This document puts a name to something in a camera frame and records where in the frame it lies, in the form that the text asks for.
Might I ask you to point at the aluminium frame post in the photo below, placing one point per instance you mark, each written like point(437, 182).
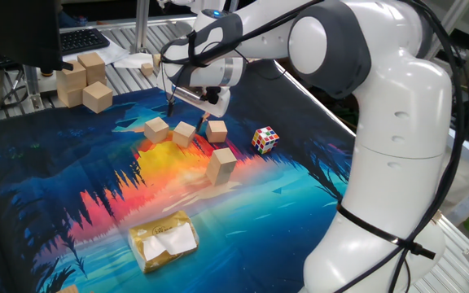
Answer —
point(456, 18)
point(141, 24)

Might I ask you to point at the wooden block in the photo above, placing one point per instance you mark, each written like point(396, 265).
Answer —
point(68, 289)

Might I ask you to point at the printed sunset landscape cloth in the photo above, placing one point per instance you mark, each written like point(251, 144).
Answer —
point(259, 244)

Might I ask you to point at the Rubik's cube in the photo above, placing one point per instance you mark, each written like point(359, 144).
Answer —
point(265, 139)

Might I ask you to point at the small wooden cube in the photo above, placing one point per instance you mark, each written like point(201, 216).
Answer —
point(217, 178)
point(216, 131)
point(156, 129)
point(183, 134)
point(223, 159)

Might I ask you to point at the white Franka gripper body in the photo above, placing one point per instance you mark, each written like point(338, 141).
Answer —
point(220, 103)

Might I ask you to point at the aluminium frame rail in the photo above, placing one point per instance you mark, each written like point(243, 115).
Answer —
point(116, 22)

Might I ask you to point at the gold tissue pack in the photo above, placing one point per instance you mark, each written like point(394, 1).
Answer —
point(163, 241)

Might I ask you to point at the white folded paper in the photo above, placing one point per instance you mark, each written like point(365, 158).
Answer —
point(134, 61)

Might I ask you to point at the large wooden cube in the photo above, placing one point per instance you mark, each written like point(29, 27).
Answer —
point(97, 97)
point(70, 97)
point(91, 67)
point(71, 77)

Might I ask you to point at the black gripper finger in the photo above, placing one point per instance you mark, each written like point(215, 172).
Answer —
point(170, 109)
point(202, 124)

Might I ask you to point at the black keyboard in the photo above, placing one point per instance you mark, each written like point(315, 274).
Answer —
point(81, 40)

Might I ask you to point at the white paper sheet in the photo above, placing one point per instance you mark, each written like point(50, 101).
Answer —
point(110, 53)

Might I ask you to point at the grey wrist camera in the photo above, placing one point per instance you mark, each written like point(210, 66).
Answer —
point(189, 93)

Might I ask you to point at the aluminium stand post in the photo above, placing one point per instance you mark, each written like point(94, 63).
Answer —
point(33, 87)

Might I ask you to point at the black monitor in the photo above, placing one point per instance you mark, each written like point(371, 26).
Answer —
point(14, 28)

